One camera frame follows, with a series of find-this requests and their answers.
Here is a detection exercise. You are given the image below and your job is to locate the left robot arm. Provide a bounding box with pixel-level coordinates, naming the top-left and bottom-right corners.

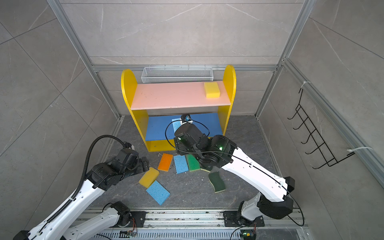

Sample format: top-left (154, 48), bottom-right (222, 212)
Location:
top-left (14, 135), bottom-right (149, 240)

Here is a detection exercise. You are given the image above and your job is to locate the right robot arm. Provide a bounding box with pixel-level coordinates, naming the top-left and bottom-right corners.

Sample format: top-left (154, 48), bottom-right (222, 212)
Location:
top-left (174, 122), bottom-right (298, 226)

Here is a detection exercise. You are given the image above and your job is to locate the yellow shelf unit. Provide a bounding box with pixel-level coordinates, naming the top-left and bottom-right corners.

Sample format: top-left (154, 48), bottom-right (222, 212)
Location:
top-left (121, 65), bottom-right (237, 152)

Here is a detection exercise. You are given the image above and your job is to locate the green yellow sponge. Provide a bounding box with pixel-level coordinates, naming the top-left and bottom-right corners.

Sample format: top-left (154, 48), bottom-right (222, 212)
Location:
top-left (186, 155), bottom-right (201, 172)

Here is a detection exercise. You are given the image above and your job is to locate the light blue sponge middle row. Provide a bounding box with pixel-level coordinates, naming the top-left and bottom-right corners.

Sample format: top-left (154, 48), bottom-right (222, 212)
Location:
top-left (174, 155), bottom-right (189, 174)

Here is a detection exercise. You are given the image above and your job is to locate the orange sponge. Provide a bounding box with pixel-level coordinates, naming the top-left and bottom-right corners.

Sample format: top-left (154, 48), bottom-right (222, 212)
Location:
top-left (158, 154), bottom-right (174, 172)

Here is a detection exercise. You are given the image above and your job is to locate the light blue sponge front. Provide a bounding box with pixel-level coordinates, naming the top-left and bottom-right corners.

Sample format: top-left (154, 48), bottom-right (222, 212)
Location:
top-left (146, 181), bottom-right (171, 206)

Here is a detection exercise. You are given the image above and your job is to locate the dark green curved sponge lower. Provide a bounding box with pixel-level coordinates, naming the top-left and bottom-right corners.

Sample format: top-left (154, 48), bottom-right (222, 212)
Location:
top-left (208, 172), bottom-right (226, 193)

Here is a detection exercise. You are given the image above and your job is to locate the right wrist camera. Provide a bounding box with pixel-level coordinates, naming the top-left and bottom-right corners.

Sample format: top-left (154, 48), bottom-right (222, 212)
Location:
top-left (181, 114), bottom-right (193, 125)

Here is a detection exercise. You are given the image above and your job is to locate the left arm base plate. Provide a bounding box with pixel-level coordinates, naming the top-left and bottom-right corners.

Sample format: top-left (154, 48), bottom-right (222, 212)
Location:
top-left (117, 211), bottom-right (147, 228)

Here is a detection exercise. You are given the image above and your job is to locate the aluminium rail base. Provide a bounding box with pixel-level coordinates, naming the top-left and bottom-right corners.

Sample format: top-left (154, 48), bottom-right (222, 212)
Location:
top-left (72, 208), bottom-right (313, 240)

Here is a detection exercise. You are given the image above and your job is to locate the white wire mesh basket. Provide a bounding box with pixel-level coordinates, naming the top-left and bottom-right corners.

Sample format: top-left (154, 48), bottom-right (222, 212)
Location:
top-left (141, 67), bottom-right (214, 84)

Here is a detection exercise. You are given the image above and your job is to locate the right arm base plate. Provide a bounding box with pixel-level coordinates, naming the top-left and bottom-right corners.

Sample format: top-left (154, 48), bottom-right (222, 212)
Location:
top-left (223, 211), bottom-right (265, 227)

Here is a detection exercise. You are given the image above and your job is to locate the black wire hook rack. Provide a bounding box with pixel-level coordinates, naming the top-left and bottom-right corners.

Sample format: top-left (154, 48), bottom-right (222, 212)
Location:
top-left (287, 89), bottom-right (355, 170)

